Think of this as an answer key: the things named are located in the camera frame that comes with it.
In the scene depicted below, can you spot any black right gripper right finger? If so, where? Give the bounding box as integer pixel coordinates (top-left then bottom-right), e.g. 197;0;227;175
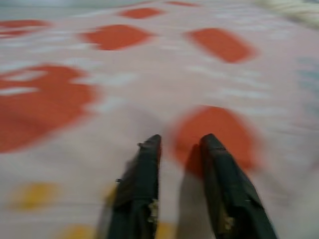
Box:
200;133;279;239

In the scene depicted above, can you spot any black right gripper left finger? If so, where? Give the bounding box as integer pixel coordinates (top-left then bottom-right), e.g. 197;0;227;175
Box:
106;134;162;239

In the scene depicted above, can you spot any pink pillow with orange spots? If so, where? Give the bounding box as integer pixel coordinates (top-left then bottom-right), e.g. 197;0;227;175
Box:
0;1;319;239

